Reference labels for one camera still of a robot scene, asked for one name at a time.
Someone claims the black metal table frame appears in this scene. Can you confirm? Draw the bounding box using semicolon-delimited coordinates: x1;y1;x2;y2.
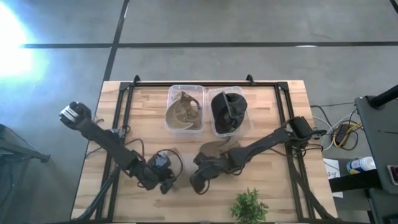
73;74;338;222

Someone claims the yellow cable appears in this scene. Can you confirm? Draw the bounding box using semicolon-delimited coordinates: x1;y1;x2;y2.
332;121;364;149

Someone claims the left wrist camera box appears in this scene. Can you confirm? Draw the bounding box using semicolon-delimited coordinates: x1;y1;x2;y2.
147;153;172;172

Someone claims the tan baseball cap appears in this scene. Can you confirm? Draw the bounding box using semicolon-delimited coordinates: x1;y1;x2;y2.
198;136;242;159
165;91;203;131

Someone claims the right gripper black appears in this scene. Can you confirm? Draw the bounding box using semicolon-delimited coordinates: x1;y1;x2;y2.
190;152;240;194

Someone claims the white spray can blue label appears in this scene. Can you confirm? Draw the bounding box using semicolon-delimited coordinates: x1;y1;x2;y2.
346;156;377;175

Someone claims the smartphone with red screen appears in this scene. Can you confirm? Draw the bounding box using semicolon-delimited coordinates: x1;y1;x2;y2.
386;164;398;186

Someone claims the black shelf bar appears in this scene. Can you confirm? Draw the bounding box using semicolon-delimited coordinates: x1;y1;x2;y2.
328;169;382;193

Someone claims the white cable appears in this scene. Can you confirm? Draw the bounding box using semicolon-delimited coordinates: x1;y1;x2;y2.
312;109;358;150

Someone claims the clear plastic bin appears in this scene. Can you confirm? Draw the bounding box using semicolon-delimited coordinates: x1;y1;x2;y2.
206;86;253;138
164;85;206;134

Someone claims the grey side cart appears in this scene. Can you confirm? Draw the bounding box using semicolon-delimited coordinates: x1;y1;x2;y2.
354;95;398;195

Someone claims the black pole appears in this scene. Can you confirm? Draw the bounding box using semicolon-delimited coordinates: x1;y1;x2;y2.
369;84;398;109

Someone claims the black power adapter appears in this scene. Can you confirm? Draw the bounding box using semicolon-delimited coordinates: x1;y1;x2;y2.
335;124;351;144

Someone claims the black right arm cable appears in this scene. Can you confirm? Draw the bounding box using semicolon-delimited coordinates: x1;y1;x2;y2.
269;136;326;160

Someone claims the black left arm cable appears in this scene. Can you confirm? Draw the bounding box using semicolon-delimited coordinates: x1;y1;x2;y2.
154;148;184;183

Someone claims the white paper sheet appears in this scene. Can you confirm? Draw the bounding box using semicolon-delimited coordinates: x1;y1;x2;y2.
323;157;345;198

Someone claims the dark grey stand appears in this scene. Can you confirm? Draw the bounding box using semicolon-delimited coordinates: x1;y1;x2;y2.
0;123;51;224

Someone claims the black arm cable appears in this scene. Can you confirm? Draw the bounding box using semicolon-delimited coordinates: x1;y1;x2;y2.
269;136;326;160
154;148;184;183

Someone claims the dark grey baseball cap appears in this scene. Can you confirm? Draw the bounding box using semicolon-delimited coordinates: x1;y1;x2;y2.
210;91;249;134

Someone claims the small green artificial plant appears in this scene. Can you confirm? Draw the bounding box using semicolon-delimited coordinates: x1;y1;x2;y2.
230;187;269;224

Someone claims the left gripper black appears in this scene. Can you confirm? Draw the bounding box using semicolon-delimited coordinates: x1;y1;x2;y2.
135;163;177;195

